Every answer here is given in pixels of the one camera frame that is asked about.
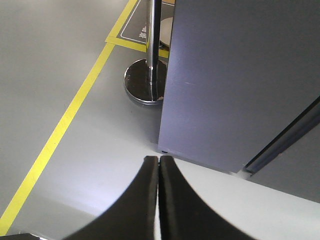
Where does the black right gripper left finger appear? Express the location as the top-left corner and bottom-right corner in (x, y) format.
(65, 156), (159, 240)

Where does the grey floor sign mat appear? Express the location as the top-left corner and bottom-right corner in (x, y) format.
(117, 0), (176, 44)

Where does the chrome stanchion post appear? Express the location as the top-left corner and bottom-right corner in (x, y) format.
(124, 0), (167, 106)

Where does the fridge door with white liner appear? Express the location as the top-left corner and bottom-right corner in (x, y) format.
(158, 0), (320, 172)

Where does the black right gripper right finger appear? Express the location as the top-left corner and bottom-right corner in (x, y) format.
(158, 155), (253, 240)

